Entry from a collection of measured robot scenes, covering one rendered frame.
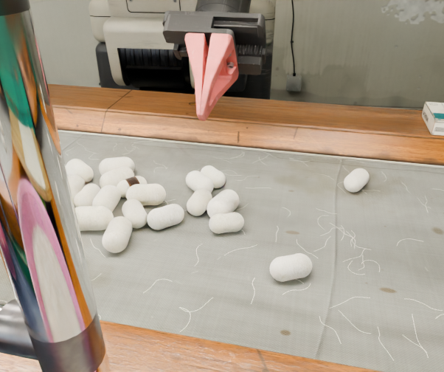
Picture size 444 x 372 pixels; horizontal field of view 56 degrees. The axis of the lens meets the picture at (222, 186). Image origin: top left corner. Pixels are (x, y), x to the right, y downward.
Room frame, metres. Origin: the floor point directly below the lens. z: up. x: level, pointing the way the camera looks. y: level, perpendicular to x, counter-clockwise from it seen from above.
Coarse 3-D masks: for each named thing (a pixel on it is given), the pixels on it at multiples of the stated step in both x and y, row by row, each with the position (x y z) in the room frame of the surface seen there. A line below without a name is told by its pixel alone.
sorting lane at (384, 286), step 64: (192, 192) 0.36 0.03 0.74; (256, 192) 0.36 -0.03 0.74; (320, 192) 0.36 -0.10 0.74; (384, 192) 0.36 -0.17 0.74; (0, 256) 0.26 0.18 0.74; (128, 256) 0.26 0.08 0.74; (192, 256) 0.26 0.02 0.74; (256, 256) 0.26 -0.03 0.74; (320, 256) 0.26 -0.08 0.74; (384, 256) 0.26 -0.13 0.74; (128, 320) 0.19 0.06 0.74; (192, 320) 0.19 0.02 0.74; (256, 320) 0.19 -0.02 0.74; (320, 320) 0.19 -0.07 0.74; (384, 320) 0.19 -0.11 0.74
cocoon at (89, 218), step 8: (80, 208) 0.30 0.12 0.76; (88, 208) 0.30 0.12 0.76; (96, 208) 0.30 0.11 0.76; (104, 208) 0.30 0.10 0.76; (80, 216) 0.29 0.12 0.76; (88, 216) 0.29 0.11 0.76; (96, 216) 0.29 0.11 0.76; (104, 216) 0.29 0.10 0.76; (112, 216) 0.30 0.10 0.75; (80, 224) 0.29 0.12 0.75; (88, 224) 0.29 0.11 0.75; (96, 224) 0.29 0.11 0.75; (104, 224) 0.29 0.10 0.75
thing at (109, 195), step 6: (108, 186) 0.34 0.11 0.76; (114, 186) 0.34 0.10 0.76; (102, 192) 0.33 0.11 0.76; (108, 192) 0.33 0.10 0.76; (114, 192) 0.33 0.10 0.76; (96, 198) 0.32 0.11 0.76; (102, 198) 0.32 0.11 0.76; (108, 198) 0.32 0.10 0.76; (114, 198) 0.32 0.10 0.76; (96, 204) 0.31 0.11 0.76; (102, 204) 0.31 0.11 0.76; (108, 204) 0.31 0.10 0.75; (114, 204) 0.32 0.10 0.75
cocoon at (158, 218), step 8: (160, 208) 0.30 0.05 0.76; (168, 208) 0.30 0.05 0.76; (176, 208) 0.30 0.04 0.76; (152, 216) 0.29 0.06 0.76; (160, 216) 0.29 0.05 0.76; (168, 216) 0.30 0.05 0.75; (176, 216) 0.30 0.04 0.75; (152, 224) 0.29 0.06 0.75; (160, 224) 0.29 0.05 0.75; (168, 224) 0.29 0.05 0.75
